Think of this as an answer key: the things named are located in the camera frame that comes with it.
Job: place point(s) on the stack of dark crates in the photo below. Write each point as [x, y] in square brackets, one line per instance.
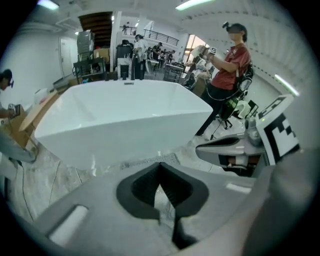
[85, 45]

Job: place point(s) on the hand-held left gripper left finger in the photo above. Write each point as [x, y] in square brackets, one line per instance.
[100, 200]

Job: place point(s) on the black metal cart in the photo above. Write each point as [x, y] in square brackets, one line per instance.
[87, 63]

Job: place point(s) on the dark staircase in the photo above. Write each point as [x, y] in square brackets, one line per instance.
[96, 25]

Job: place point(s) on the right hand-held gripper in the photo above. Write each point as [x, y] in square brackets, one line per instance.
[280, 135]

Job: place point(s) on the white door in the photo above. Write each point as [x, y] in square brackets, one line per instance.
[65, 57]

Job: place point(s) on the white plastic bin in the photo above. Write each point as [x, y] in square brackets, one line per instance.
[41, 96]

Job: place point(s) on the grey perforated rubber mat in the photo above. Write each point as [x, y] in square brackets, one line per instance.
[162, 158]

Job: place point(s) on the small brown cardboard box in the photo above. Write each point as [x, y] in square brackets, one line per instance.
[101, 53]

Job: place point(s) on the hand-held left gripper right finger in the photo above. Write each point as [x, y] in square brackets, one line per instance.
[225, 200]

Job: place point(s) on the black cabinet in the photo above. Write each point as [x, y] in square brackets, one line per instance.
[124, 53]

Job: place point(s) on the black mezzanine railing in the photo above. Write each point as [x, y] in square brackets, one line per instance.
[162, 37]

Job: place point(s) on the ceiling tube light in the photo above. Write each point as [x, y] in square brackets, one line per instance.
[48, 4]
[195, 3]
[286, 85]

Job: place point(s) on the wooden coffee table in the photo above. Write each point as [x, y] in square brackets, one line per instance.
[37, 110]

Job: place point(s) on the black backpack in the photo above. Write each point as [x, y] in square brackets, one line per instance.
[243, 82]

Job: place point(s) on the white bathtub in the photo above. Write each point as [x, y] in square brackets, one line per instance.
[112, 125]

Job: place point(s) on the large glass window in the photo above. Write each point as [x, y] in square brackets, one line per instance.
[196, 47]

